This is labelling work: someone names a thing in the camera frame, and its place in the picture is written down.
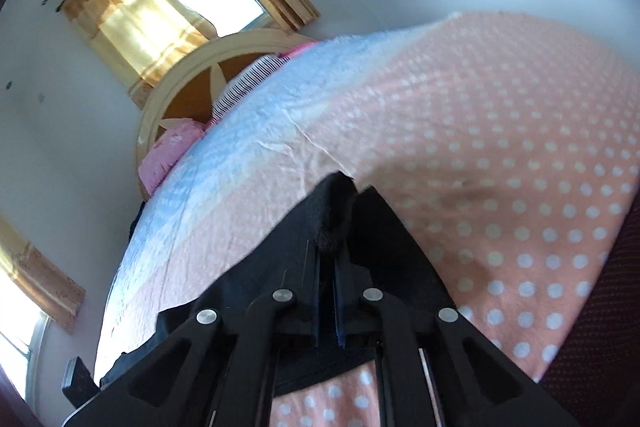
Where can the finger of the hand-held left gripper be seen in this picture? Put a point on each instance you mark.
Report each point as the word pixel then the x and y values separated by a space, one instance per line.
pixel 77 379

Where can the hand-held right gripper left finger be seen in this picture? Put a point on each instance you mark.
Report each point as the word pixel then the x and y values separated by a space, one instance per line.
pixel 316 302

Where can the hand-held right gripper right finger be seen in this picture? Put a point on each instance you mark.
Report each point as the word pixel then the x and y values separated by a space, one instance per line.
pixel 342 304

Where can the black pants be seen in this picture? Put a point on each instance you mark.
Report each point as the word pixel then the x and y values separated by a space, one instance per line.
pixel 280 257

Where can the large sliding window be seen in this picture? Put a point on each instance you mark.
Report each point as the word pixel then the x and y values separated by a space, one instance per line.
pixel 20 342

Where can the black bag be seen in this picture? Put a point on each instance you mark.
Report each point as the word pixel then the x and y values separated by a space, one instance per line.
pixel 136 219

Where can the polka dot bed sheet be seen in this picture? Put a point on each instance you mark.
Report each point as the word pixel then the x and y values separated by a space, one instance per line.
pixel 450 132

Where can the pink pillow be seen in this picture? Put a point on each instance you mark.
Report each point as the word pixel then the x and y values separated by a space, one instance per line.
pixel 165 152

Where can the striped pillow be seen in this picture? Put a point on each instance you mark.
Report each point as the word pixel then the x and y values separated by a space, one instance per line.
pixel 245 84

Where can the dark red dotted cloth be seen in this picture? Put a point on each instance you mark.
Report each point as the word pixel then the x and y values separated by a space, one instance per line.
pixel 600 307

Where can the cream arched wooden headboard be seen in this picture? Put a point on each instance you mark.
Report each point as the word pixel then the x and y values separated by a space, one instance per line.
pixel 175 72

